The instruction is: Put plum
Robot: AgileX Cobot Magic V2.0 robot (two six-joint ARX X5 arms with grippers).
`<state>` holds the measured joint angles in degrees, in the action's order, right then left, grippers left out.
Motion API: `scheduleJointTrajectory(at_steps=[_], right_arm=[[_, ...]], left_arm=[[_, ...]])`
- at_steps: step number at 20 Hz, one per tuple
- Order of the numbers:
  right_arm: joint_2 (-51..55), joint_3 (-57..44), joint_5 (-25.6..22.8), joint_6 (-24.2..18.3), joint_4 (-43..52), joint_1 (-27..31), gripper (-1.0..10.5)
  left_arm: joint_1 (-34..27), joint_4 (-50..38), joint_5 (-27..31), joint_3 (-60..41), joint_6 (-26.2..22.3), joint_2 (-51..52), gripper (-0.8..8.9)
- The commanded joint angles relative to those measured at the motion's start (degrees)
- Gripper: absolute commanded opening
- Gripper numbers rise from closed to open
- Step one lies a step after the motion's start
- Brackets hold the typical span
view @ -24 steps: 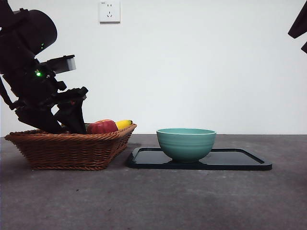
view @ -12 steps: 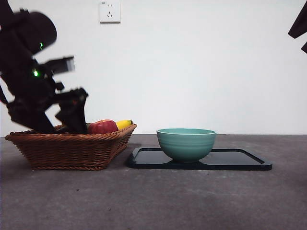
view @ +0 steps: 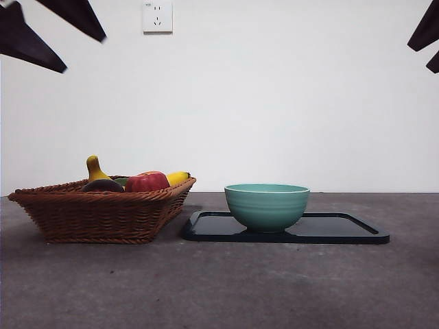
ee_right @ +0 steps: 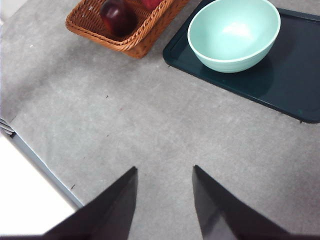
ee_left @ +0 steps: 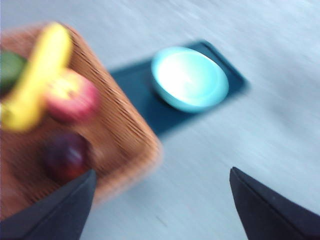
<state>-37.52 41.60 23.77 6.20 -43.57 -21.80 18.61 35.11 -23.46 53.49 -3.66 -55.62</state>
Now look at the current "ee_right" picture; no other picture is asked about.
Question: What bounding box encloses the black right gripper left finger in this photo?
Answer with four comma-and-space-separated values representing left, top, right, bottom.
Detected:
0, 166, 139, 240

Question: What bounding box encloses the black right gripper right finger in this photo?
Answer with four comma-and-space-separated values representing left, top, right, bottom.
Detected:
191, 164, 320, 240

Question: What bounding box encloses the dark red plum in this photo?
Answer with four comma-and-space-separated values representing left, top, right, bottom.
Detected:
99, 0, 138, 38

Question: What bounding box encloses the dark teal flat tray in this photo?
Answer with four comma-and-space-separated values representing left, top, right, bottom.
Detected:
162, 0, 320, 124

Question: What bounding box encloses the teal ribbed bowl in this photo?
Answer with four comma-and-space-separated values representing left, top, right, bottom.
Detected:
187, 0, 282, 74

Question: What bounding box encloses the brown wicker basket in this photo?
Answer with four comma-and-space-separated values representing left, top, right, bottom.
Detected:
65, 0, 191, 60

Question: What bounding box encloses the red apple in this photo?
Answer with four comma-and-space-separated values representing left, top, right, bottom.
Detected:
141, 0, 165, 10

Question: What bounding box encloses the grey ridged table bracket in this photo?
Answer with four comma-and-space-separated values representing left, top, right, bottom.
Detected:
0, 117, 16, 137

